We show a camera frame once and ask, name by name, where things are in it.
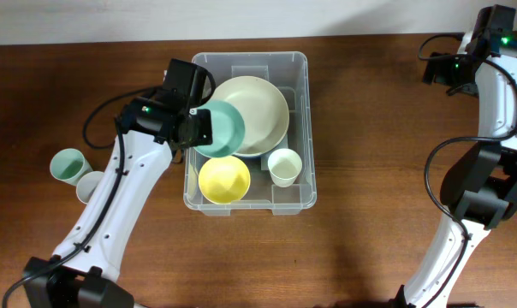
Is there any cream bowl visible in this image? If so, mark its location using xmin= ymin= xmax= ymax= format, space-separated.
xmin=235 ymin=110 xmax=289 ymax=154
xmin=209 ymin=75 xmax=291 ymax=155

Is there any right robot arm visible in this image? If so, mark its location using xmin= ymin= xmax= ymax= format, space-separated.
xmin=389 ymin=4 xmax=517 ymax=307

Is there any mint green small bowl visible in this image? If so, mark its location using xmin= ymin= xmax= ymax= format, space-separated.
xmin=194 ymin=100 xmax=246 ymax=157

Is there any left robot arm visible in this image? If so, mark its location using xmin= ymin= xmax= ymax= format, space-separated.
xmin=16 ymin=59 xmax=216 ymax=307

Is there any clear plastic storage bin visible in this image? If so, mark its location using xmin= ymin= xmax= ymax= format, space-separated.
xmin=183 ymin=51 xmax=318 ymax=216

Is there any yellow small bowl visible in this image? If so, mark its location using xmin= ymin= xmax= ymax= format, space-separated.
xmin=198 ymin=156 xmax=251 ymax=204

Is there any grey cup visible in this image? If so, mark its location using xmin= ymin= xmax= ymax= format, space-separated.
xmin=76 ymin=171 xmax=104 ymax=204

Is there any cream cup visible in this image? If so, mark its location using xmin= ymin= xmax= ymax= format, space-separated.
xmin=267 ymin=148 xmax=302 ymax=187

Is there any mint green cup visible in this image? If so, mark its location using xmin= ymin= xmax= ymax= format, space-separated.
xmin=50 ymin=148 xmax=92 ymax=186

